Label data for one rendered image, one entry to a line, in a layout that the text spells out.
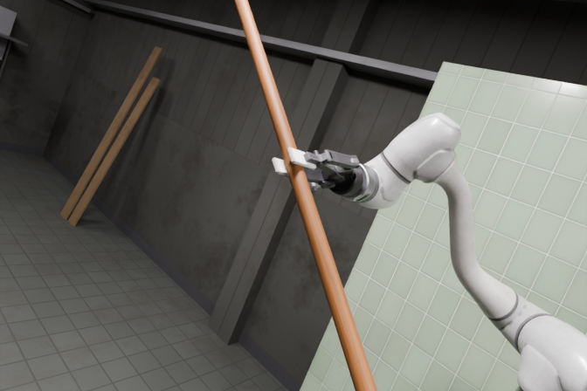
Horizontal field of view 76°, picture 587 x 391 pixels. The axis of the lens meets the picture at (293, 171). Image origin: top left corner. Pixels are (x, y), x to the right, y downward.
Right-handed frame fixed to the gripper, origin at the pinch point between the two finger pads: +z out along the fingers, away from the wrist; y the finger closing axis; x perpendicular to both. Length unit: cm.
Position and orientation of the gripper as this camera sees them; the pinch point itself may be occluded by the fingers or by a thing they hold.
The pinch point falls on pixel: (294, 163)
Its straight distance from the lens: 69.4
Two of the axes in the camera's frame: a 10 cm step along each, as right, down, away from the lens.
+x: -2.8, -8.6, 4.2
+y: -7.4, 4.7, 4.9
